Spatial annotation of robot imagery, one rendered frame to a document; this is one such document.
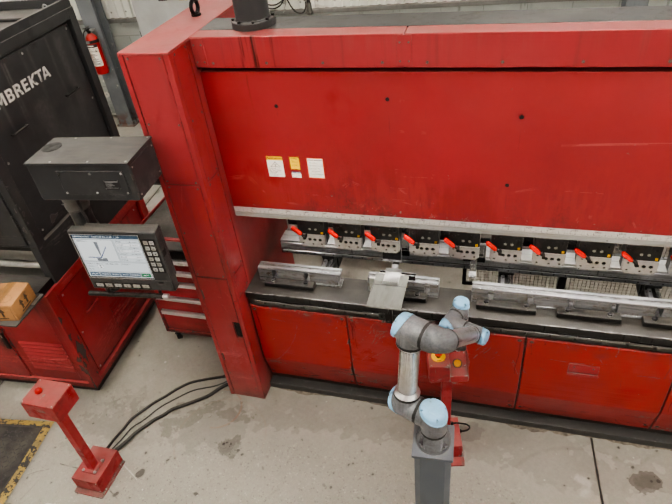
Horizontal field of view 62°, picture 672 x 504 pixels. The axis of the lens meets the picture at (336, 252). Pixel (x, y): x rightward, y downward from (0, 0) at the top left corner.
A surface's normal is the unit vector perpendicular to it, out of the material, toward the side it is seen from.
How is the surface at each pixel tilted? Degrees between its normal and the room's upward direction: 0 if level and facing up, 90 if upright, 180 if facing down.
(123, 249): 90
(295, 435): 0
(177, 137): 90
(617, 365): 90
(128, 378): 0
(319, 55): 90
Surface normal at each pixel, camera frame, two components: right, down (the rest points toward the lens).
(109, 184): -0.16, 0.62
